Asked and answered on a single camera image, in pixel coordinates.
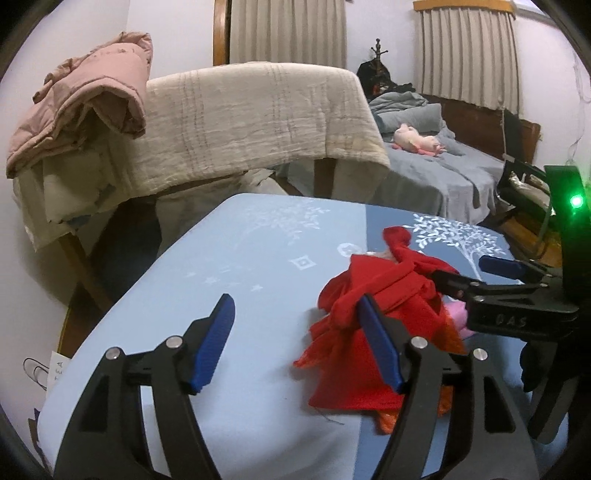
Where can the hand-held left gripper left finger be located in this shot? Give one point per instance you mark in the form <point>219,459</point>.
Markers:
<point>214,344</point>

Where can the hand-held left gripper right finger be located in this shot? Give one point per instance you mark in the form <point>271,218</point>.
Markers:
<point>383,350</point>

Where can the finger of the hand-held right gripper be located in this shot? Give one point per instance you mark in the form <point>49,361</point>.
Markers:
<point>501,266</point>
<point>455,282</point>

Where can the pink object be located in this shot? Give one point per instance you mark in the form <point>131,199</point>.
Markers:
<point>457,314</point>

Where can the red cloth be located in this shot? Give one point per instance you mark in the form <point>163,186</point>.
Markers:
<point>351,369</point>

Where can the silver cushion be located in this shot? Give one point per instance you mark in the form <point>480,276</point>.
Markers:
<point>526,187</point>

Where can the blue tree print tablecloth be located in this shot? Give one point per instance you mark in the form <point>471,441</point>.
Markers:
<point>207,258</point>

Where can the wooden bed with grey sheet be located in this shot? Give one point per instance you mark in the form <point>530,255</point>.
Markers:
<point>429,180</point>

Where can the pink plush toy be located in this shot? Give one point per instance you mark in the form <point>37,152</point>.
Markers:
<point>415,138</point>

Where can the white paper note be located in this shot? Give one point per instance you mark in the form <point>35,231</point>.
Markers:
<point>56,369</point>

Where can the grey pillow pile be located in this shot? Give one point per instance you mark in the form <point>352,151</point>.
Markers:
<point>401,106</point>

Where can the narrow beige curtain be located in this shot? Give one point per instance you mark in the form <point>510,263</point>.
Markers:
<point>461,55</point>

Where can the pale folded sheet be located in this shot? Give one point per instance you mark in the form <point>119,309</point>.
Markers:
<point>69,184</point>

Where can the dark clothes on coat rack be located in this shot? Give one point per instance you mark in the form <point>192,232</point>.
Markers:
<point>374,78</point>

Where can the beige striped blanket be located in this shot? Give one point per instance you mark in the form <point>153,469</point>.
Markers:
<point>254,120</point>

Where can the dark wooden coat rack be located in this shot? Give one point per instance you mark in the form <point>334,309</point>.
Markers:
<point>378,50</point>

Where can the short wooden curtain pelmet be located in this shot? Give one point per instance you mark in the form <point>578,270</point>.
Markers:
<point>461,5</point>

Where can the pink quilt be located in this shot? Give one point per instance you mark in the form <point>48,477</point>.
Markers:
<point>92,92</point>

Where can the wide beige curtain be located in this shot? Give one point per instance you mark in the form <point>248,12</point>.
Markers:
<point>286,32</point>

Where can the black metal frame chair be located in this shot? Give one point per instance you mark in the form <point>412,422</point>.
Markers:
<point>512,134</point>

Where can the wooden window frame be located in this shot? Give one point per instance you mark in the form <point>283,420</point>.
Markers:
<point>220,32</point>

